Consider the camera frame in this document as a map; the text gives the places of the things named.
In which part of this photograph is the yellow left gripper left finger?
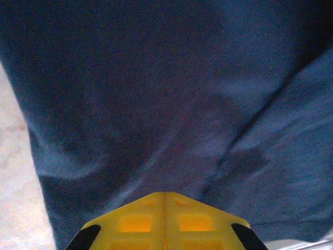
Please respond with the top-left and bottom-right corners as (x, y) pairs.
(66, 192), (164, 250)

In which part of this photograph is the navy blue garment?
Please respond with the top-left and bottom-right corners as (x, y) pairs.
(0, 0), (333, 250)

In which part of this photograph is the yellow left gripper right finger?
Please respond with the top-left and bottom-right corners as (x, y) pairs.
(163, 192), (269, 250)

